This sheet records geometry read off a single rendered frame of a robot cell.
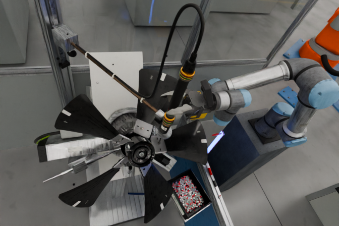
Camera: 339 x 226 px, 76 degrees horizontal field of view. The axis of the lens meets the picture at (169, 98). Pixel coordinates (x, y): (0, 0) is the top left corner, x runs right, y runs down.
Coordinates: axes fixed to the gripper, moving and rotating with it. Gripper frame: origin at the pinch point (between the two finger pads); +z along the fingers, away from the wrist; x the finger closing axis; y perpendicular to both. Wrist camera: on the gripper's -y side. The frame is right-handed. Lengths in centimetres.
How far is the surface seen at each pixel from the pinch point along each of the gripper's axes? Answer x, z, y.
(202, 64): 70, -63, 51
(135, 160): -6.6, 9.0, 29.7
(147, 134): 2.0, 2.9, 25.3
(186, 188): -15, -23, 66
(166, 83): 17.0, -7.0, 9.5
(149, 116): 8.0, 1.3, 20.4
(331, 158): -6, -254, 149
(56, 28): 53, 36, 8
